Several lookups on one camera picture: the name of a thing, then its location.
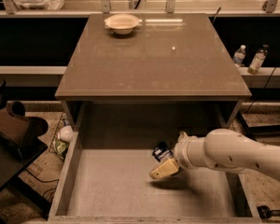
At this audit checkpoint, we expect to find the black caster wheel base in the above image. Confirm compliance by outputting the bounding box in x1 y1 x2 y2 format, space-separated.
257 205 280 219

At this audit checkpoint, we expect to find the white paper bowl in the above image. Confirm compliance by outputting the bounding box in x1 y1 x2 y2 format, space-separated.
105 14 139 35

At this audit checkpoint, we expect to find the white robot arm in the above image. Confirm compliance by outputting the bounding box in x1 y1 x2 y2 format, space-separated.
149 129 280 182

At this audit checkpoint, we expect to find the dark blue rxbar wrapper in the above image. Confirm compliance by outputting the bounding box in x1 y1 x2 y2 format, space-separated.
152 142 173 162

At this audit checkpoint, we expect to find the clear bottle yellow liquid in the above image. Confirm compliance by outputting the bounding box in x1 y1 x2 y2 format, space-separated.
247 45 268 75

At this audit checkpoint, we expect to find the black pole on floor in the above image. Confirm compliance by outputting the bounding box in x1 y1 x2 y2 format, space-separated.
236 112 256 141

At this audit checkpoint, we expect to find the green snack bag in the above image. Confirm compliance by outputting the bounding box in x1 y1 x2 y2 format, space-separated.
52 139 69 160

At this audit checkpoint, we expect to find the clear water bottle blue label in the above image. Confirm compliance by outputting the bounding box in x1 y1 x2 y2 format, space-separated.
232 45 245 67

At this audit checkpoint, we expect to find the black floor cable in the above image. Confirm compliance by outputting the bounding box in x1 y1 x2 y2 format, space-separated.
24 167 60 203

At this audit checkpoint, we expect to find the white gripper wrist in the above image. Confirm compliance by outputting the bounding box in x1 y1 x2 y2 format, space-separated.
149 131 198 179

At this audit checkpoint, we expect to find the grey cabinet counter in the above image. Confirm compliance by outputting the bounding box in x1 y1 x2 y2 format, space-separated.
55 13 251 122

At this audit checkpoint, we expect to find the open grey top drawer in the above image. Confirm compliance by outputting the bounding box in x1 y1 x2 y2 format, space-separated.
49 103 260 224

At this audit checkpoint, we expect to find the white round object on floor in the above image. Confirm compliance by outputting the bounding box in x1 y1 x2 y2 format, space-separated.
57 125 73 143

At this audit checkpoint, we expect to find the black office chair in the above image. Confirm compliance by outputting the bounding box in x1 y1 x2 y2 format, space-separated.
0 75 51 217

